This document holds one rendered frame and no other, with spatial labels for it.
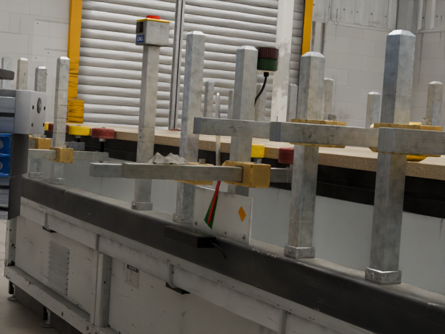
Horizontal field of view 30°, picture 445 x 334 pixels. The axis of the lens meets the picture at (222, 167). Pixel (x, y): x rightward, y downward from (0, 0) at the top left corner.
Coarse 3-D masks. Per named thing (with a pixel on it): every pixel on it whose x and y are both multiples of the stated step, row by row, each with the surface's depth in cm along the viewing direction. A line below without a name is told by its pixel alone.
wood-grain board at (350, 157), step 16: (112, 128) 359; (128, 128) 395; (176, 144) 254; (208, 144) 237; (224, 144) 229; (272, 144) 238; (288, 144) 253; (320, 160) 190; (336, 160) 185; (352, 160) 180; (368, 160) 175; (432, 160) 184; (416, 176) 163; (432, 176) 159
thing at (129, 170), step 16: (128, 176) 166; (144, 176) 167; (160, 176) 169; (176, 176) 171; (192, 176) 173; (208, 176) 175; (224, 176) 177; (240, 176) 178; (272, 176) 182; (288, 176) 184
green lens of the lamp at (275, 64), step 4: (260, 60) 183; (264, 60) 183; (268, 60) 183; (272, 60) 183; (276, 60) 184; (260, 64) 183; (264, 64) 183; (268, 64) 183; (272, 64) 183; (276, 64) 184; (260, 68) 183; (264, 68) 183; (268, 68) 183; (272, 68) 183; (276, 68) 184
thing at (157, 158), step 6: (156, 156) 171; (162, 156) 171; (168, 156) 171; (174, 156) 171; (150, 162) 170; (156, 162) 168; (162, 162) 168; (168, 162) 168; (174, 162) 169; (180, 162) 171; (186, 162) 174
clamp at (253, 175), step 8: (248, 168) 176; (256, 168) 176; (264, 168) 177; (248, 176) 176; (256, 176) 176; (264, 176) 177; (240, 184) 179; (248, 184) 176; (256, 184) 176; (264, 184) 177
